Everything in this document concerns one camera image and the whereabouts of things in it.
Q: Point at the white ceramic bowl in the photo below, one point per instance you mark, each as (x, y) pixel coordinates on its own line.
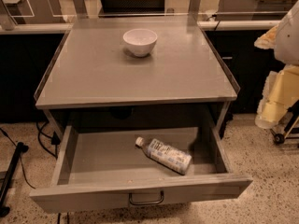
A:
(140, 42)

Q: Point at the black wheeled cart base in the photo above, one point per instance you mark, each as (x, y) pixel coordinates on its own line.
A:
(291, 130)

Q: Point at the grey open drawer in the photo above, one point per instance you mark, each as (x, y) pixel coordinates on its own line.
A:
(99, 170)

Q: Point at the blue labelled plastic bottle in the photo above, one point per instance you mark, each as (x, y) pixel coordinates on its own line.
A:
(168, 156)

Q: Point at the metal drawer handle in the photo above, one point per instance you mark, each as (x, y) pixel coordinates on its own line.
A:
(143, 199)

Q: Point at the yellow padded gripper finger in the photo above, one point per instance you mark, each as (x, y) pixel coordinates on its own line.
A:
(280, 92)
(267, 40)

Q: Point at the grey counter cabinet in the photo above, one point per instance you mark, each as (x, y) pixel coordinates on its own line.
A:
(93, 69)

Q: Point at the black stand leg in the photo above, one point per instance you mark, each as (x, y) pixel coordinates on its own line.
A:
(20, 148)

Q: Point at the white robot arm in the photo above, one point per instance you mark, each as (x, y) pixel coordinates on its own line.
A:
(286, 49)

